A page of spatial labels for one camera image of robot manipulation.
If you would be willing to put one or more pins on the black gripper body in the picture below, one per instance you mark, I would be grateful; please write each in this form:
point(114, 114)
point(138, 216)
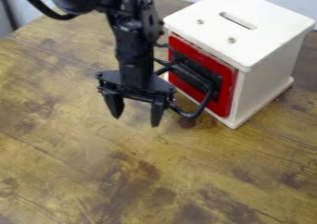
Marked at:
point(135, 81)

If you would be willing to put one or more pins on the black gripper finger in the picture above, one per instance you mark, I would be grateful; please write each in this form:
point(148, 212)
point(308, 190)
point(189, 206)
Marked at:
point(157, 112)
point(115, 104)

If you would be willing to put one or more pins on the black metal drawer handle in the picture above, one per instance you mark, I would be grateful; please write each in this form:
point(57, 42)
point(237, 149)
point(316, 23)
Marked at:
point(201, 78)

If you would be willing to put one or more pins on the red wooden drawer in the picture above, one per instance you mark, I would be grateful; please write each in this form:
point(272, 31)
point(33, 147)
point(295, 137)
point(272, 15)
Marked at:
point(213, 63)

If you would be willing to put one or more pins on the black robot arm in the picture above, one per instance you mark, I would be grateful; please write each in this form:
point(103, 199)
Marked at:
point(118, 10)

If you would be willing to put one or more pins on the white wooden box cabinet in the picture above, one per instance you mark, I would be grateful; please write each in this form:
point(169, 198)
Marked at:
point(247, 40)

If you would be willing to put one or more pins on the dark pole at left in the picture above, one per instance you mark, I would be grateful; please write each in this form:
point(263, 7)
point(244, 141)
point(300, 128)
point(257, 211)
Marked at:
point(11, 18)

